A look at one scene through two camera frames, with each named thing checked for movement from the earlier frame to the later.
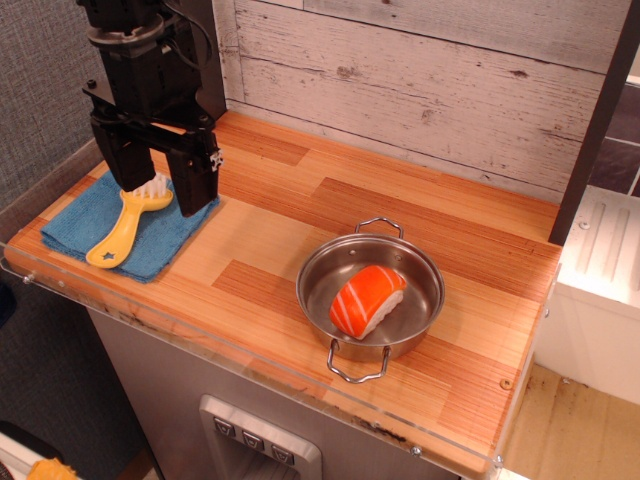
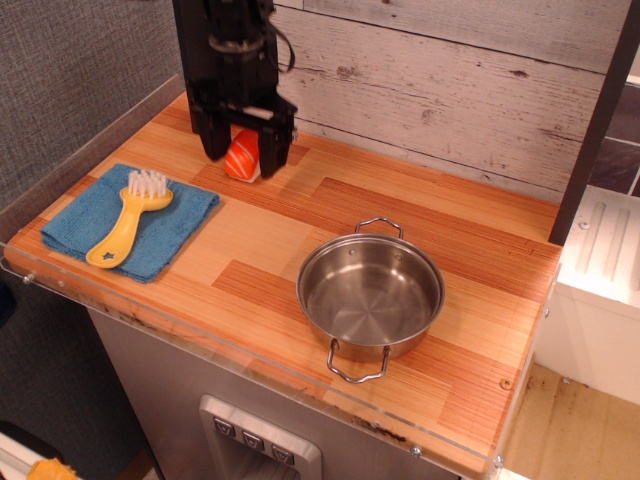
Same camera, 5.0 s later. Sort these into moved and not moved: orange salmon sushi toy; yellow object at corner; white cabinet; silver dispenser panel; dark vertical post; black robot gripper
Moved: black robot gripper; orange salmon sushi toy
Not moved: dark vertical post; white cabinet; silver dispenser panel; yellow object at corner
